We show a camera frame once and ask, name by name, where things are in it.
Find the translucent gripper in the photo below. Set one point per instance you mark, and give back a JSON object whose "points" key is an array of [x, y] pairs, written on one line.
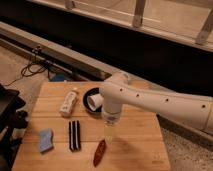
{"points": [[110, 128]]}

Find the red chili pepper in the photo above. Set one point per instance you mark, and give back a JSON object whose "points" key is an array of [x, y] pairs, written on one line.
{"points": [[99, 153]]}

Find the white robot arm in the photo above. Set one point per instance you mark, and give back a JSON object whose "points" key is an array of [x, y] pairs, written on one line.
{"points": [[193, 112]]}

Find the white paper cup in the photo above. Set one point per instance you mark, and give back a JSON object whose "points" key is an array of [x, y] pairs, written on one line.
{"points": [[94, 101]]}

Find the black round plate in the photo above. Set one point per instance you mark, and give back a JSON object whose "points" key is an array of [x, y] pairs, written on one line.
{"points": [[92, 91]]}

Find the white small bottle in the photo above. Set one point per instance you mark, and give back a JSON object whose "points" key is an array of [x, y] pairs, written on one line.
{"points": [[68, 103]]}

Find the wooden cutting board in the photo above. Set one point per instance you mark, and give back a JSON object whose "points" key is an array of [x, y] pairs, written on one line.
{"points": [[138, 144]]}

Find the blue object on floor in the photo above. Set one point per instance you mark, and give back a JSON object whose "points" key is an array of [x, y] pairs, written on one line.
{"points": [[57, 78]]}

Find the black equipment at left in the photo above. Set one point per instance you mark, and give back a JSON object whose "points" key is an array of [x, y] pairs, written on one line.
{"points": [[11, 117]]}

